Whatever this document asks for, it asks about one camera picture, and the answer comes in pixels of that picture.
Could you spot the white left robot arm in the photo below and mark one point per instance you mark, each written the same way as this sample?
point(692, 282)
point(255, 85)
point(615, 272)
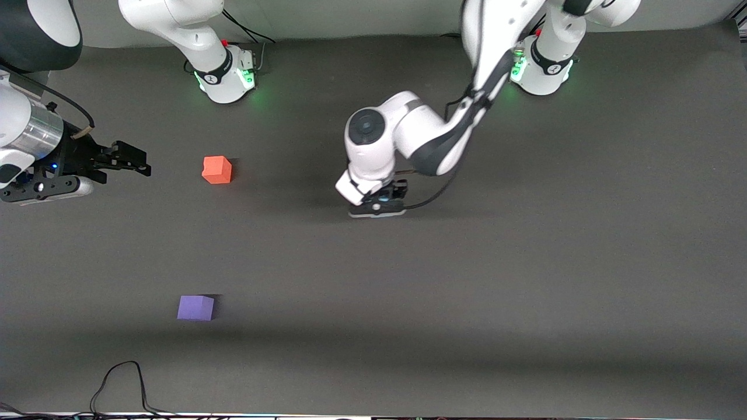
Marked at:
point(373, 146)

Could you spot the orange foam block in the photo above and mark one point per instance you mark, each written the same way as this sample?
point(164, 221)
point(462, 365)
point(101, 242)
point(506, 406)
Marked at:
point(216, 170)

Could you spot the purple foam block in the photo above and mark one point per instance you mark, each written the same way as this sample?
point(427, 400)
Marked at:
point(195, 308)

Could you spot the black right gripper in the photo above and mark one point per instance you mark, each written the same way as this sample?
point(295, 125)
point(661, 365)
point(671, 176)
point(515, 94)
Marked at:
point(74, 154)

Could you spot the dark grey table mat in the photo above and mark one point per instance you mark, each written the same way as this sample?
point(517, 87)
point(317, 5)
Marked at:
point(373, 280)

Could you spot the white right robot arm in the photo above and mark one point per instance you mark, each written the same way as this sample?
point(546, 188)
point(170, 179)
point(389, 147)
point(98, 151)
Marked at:
point(198, 35)

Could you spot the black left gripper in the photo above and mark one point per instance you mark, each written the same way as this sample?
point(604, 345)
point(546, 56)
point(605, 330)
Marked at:
point(396, 190)

